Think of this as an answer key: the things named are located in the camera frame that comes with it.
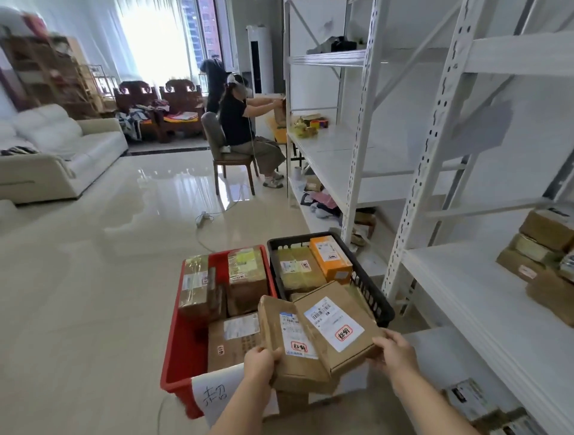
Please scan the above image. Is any person's left hand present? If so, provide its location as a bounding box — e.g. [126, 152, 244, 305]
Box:
[243, 346, 284, 396]

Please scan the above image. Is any white leather sofa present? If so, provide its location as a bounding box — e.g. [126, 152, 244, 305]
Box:
[0, 103, 130, 205]

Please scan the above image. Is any black plastic crate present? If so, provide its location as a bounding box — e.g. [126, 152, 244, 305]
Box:
[267, 232, 396, 328]

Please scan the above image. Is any person's right forearm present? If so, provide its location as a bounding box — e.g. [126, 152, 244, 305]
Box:
[388, 373, 481, 435]

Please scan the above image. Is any narrow brown cardboard parcel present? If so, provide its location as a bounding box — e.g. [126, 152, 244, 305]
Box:
[257, 295, 338, 395]

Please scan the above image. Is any white metal shelving unit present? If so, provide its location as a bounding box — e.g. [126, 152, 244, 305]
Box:
[283, 0, 574, 435]

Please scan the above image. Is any black hanging garment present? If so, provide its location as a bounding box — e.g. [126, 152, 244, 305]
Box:
[199, 57, 228, 114]

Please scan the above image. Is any white handwritten paper sheet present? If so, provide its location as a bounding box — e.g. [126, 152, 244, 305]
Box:
[190, 362, 280, 427]

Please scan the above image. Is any pile of yellow toys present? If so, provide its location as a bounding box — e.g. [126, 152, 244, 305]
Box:
[291, 114, 331, 140]

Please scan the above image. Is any taped brown cardboard parcel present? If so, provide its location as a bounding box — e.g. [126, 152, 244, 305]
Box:
[178, 255, 226, 324]

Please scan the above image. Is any orange cardboard parcel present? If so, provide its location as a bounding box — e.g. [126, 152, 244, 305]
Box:
[309, 236, 354, 286]

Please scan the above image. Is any carved wooden chair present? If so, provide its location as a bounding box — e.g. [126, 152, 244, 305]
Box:
[159, 79, 207, 143]
[114, 80, 161, 140]

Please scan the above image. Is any white standing air conditioner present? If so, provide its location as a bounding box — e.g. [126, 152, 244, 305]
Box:
[245, 25, 274, 95]

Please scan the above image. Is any person's right hand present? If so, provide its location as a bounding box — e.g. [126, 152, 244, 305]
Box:
[365, 329, 433, 389]

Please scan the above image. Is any brown parcel with yellow label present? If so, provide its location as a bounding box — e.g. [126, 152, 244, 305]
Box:
[226, 247, 269, 317]

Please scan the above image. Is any wooden display shelf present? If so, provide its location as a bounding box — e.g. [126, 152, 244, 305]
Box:
[0, 35, 103, 120]

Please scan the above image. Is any red plastic crate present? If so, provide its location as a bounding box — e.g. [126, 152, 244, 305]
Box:
[160, 245, 280, 420]

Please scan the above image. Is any olive taped cardboard parcel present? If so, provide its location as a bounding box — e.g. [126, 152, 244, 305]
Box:
[275, 246, 327, 295]

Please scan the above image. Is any brown parcel with white label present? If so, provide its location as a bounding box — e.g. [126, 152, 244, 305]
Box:
[207, 312, 264, 373]

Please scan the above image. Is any pile of bags under shelf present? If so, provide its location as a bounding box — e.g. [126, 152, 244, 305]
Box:
[300, 175, 378, 247]

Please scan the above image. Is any grey upholstered chair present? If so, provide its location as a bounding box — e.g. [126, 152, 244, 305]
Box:
[200, 111, 262, 197]

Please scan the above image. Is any person's left forearm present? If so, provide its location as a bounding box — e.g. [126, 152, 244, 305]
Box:
[209, 381, 272, 435]

